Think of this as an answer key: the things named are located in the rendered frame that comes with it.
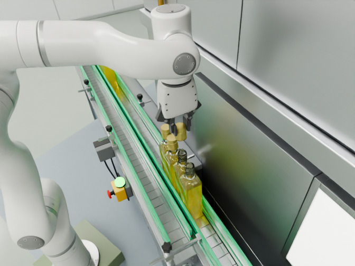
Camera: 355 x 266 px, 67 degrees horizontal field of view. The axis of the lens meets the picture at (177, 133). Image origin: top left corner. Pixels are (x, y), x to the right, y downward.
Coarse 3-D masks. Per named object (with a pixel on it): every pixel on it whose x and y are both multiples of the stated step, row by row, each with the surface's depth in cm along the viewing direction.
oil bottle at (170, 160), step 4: (168, 152) 90; (164, 156) 92; (168, 156) 89; (172, 156) 89; (176, 156) 89; (168, 160) 89; (172, 160) 88; (176, 160) 89; (168, 164) 91; (172, 164) 89; (168, 168) 93; (172, 168) 90; (168, 172) 95; (172, 172) 91; (168, 176) 98; (172, 176) 93; (172, 180) 95; (172, 184) 96
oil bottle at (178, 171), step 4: (188, 160) 87; (176, 164) 86; (176, 168) 86; (180, 168) 85; (184, 168) 85; (176, 172) 86; (180, 172) 85; (184, 172) 85; (176, 176) 88; (180, 176) 85; (176, 180) 90; (176, 184) 92; (176, 188) 94; (180, 192) 91; (180, 196) 93
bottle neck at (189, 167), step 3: (189, 162) 80; (186, 165) 79; (189, 165) 80; (192, 165) 79; (186, 168) 78; (189, 168) 78; (192, 168) 78; (186, 171) 79; (189, 171) 78; (192, 171) 78; (186, 174) 80; (189, 174) 79; (192, 174) 79; (186, 177) 81; (189, 177) 80; (192, 177) 80
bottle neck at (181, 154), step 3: (180, 150) 83; (183, 150) 83; (177, 153) 83; (180, 153) 84; (183, 153) 84; (186, 153) 82; (177, 156) 84; (180, 156) 82; (183, 156) 82; (186, 156) 83; (180, 159) 83; (183, 159) 83; (186, 159) 84; (180, 162) 84; (183, 162) 84; (186, 162) 85; (180, 165) 85; (183, 165) 85
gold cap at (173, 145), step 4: (168, 136) 86; (172, 136) 86; (168, 140) 84; (172, 140) 84; (176, 140) 85; (168, 144) 86; (172, 144) 85; (176, 144) 86; (168, 148) 87; (172, 148) 86; (176, 148) 87
